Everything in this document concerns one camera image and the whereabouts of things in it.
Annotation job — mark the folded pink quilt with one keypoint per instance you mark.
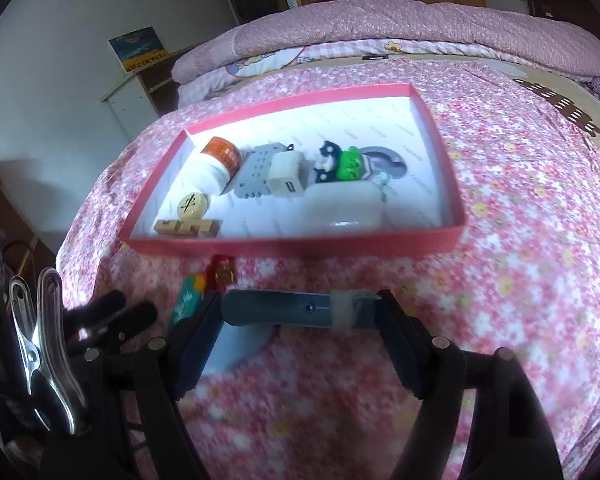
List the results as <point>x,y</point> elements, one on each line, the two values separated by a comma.
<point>405,20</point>

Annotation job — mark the wooden puzzle block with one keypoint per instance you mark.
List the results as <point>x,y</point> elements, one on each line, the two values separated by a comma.
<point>187,229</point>

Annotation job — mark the pink shallow cardboard box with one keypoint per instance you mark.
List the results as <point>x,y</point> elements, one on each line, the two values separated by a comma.
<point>420,200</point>

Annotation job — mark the blue-grey taped stick tool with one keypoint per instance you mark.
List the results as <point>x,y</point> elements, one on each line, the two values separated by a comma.
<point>280,307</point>

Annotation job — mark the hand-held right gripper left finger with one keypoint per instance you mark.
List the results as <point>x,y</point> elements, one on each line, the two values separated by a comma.
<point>195,355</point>

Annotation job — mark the round wooden disc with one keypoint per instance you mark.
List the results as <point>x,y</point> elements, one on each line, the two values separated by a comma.
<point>192,206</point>

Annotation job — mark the red and gold small figure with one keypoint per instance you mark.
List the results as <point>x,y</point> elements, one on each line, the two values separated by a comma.
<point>221,272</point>

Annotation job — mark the white rounded plastic case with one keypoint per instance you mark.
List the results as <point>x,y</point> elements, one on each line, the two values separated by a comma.
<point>330,207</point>

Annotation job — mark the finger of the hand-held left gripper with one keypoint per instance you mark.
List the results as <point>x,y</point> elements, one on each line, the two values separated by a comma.
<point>135,315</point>
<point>102,305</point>

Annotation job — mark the brown wooden furniture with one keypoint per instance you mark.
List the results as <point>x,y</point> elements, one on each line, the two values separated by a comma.
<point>10,220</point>

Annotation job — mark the white bottle with orange label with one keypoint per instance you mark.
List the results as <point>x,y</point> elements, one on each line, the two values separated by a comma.
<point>212,165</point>

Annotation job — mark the blue and yellow desk calendar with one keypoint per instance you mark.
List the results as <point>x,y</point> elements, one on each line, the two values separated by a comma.
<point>137,49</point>

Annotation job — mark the dark wooden headboard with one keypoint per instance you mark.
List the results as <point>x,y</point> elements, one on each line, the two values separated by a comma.
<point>555,10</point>

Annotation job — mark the bedside cabinet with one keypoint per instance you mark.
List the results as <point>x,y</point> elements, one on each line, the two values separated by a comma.
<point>130,105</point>

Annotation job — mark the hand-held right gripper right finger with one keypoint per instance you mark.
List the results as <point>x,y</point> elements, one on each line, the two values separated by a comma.
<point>402,352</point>

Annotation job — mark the green and orange tube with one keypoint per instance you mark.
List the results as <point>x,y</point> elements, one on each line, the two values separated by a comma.
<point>186,300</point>

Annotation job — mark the green and black toy figure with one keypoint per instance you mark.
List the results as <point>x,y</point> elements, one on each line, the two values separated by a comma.
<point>347,162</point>

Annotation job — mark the metal spring clamp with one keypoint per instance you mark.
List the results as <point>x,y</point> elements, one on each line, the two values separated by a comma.
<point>40,340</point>

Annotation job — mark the pink floral bed sheet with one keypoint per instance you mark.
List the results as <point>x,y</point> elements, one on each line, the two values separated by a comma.
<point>520,260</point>

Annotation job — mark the grey perforated block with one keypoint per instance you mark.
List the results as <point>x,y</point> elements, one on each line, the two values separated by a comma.
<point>252,175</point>

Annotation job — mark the cartoon printed bed sheet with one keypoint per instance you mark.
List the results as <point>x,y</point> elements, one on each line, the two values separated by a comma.
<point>540,72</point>

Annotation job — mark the white charger plug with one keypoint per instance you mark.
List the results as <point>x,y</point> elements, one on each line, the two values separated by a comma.
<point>287,175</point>

